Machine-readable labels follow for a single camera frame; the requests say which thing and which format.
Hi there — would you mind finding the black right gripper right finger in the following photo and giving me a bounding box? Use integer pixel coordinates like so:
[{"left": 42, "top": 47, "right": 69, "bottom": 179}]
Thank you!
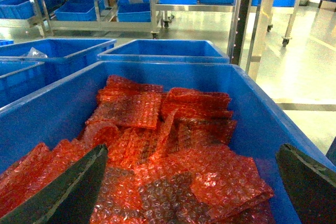
[{"left": 276, "top": 144, "right": 335, "bottom": 223}]

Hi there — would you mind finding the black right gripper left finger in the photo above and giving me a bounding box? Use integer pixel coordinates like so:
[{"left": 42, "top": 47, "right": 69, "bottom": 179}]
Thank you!
[{"left": 1, "top": 144, "right": 108, "bottom": 223}]

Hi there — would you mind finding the blue bin with red bags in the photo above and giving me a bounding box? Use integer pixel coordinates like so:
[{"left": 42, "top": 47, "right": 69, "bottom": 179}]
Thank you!
[{"left": 0, "top": 60, "right": 336, "bottom": 224}]

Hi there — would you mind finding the empty blue plastic bin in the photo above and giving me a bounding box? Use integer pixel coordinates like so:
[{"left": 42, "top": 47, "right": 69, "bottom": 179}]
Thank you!
[{"left": 97, "top": 39, "right": 230, "bottom": 63}]

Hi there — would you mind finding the red bubble wrap bag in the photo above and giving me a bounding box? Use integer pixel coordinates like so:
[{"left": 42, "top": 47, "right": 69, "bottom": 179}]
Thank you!
[
  {"left": 160, "top": 88, "right": 233, "bottom": 119},
  {"left": 169, "top": 145, "right": 274, "bottom": 211},
  {"left": 86, "top": 93, "right": 162, "bottom": 130}
]

